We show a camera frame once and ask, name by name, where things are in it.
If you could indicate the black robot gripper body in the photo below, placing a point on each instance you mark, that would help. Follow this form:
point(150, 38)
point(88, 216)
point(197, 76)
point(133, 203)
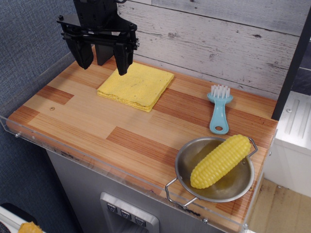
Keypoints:
point(98, 22)

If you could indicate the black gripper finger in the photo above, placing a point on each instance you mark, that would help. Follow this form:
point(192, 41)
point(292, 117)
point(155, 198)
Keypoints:
point(81, 51)
point(123, 53)

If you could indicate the yellow plastic corn cob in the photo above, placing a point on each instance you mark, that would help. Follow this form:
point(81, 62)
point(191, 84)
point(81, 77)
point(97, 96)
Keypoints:
point(220, 161)

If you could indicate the small stainless steel pan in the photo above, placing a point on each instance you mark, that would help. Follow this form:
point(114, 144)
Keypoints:
point(230, 187)

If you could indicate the folded yellow cloth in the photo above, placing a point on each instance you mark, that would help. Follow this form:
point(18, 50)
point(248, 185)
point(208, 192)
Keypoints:
point(140, 87)

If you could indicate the light blue scrub brush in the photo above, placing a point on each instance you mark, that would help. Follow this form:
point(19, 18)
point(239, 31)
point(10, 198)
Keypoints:
point(220, 96)

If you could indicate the clear acrylic table guard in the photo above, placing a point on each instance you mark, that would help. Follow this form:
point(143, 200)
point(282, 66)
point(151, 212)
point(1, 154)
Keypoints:
point(28, 62)

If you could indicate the grey toy fridge cabinet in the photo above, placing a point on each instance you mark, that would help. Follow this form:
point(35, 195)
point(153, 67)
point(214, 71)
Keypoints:
point(83, 187)

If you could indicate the silver dispenser button panel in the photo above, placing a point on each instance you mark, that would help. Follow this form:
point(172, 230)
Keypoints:
point(122, 217)

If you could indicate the yellow object bottom left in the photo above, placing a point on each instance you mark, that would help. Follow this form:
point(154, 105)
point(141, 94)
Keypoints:
point(29, 227)

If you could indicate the white toy sink unit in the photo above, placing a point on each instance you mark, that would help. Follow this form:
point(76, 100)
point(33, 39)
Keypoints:
point(289, 160)

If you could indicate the black vertical post right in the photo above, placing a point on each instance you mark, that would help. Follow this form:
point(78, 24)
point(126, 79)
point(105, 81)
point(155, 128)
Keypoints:
point(293, 68)

